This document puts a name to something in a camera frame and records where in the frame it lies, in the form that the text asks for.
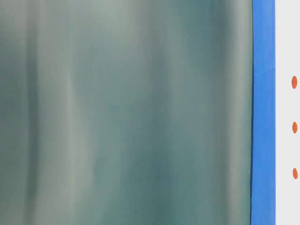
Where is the red dot mark middle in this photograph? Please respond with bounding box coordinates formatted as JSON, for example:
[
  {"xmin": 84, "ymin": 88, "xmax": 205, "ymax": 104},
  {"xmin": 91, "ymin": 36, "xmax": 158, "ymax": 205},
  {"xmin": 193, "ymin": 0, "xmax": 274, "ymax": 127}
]
[{"xmin": 292, "ymin": 121, "xmax": 298, "ymax": 134}]

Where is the blue table cloth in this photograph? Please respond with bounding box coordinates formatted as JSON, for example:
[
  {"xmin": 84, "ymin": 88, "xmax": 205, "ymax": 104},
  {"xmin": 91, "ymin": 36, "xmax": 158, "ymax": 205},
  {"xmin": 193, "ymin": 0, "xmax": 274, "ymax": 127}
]
[{"xmin": 251, "ymin": 0, "xmax": 276, "ymax": 225}]

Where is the white rectangular board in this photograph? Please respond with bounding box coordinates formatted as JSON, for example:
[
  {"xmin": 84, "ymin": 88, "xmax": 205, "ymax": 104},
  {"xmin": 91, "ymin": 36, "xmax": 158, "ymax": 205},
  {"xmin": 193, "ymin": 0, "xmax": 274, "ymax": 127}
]
[{"xmin": 275, "ymin": 0, "xmax": 300, "ymax": 225}]

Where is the red dot mark near solder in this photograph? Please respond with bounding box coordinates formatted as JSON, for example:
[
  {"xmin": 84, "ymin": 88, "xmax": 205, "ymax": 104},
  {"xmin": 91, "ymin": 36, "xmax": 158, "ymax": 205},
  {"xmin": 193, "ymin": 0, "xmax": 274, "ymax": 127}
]
[{"xmin": 292, "ymin": 167, "xmax": 298, "ymax": 180}]

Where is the red dot mark near iron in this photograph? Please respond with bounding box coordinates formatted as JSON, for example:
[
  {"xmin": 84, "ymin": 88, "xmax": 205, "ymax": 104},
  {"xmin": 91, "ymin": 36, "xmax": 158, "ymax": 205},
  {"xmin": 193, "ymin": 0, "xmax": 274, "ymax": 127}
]
[{"xmin": 291, "ymin": 75, "xmax": 298, "ymax": 89}]

